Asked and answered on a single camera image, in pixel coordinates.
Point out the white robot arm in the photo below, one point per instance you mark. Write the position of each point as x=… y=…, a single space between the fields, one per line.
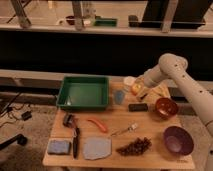
x=171 y=66

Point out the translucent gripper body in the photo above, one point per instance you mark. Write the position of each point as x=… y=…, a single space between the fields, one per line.
x=144 y=89

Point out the black chair leg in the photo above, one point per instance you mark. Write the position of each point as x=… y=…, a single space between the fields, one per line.
x=19 y=139

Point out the black rectangular block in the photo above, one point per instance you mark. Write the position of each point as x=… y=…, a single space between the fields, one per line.
x=138 y=107

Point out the red-brown wooden bowl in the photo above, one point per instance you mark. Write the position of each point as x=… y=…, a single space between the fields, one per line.
x=166 y=108

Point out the small black brush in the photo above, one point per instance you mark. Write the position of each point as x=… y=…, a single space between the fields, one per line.
x=69 y=120

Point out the grey-blue cloth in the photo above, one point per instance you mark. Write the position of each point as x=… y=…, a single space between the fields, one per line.
x=97 y=148

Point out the blue sponge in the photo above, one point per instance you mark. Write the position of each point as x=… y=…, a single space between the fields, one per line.
x=58 y=147

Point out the black binder clip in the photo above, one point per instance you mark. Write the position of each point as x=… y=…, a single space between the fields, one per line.
x=142 y=97

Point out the black power adapter with cable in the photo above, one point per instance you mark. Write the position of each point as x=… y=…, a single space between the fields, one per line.
x=8 y=110

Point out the bunch of dark grapes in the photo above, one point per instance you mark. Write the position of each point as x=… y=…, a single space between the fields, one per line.
x=135 y=148

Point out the yellow wooden blocks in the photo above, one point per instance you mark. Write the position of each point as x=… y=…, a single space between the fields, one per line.
x=161 y=90

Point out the purple bowl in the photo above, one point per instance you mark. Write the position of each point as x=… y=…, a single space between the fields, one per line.
x=178 y=141

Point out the small blue cup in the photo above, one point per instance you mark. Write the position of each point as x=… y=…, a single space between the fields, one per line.
x=119 y=97

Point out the metal fork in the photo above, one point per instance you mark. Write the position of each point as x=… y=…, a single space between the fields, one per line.
x=130 y=128

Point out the green plastic tray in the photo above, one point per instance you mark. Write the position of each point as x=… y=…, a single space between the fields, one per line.
x=83 y=93

